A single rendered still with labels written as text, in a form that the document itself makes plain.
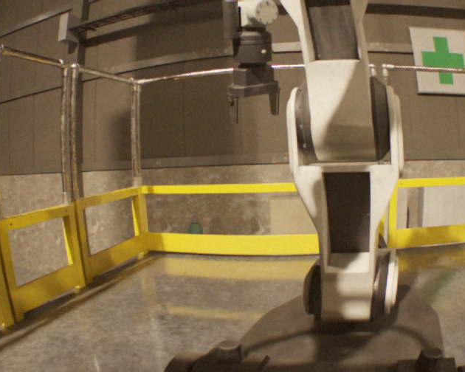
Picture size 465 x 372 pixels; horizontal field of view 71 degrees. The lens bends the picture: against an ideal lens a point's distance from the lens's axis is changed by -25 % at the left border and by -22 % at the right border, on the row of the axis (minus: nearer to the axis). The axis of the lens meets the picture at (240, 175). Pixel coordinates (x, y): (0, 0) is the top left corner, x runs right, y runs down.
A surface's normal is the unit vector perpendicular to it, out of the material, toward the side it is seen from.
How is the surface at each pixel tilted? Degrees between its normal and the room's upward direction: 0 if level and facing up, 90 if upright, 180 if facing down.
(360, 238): 114
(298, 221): 90
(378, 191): 95
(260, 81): 107
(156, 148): 90
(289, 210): 90
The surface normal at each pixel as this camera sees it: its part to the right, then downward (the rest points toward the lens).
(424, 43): -0.23, 0.07
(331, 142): -0.28, 0.66
